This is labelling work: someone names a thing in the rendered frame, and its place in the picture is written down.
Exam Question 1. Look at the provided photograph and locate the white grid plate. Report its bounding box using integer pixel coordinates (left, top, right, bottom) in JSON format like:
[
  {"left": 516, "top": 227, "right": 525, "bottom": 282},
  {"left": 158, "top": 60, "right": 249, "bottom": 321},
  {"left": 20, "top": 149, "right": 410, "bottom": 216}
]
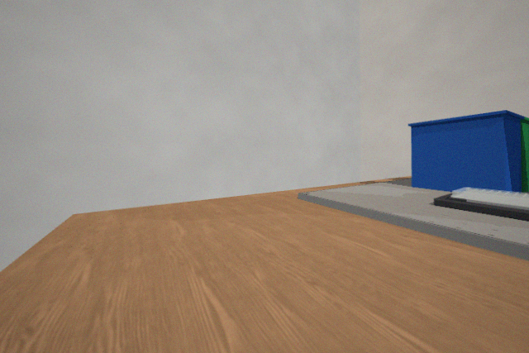
[{"left": 451, "top": 188, "right": 529, "bottom": 210}]

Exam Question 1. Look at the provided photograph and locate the green bin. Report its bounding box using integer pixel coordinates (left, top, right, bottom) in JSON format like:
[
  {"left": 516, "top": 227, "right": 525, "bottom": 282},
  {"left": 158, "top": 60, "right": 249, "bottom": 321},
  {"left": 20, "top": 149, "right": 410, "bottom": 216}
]
[{"left": 521, "top": 117, "right": 529, "bottom": 193}]

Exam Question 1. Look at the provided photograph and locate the blue bin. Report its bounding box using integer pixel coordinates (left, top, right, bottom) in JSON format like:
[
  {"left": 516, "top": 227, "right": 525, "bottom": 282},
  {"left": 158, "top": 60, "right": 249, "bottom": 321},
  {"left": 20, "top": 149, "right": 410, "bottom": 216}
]
[{"left": 408, "top": 110, "right": 524, "bottom": 193}]

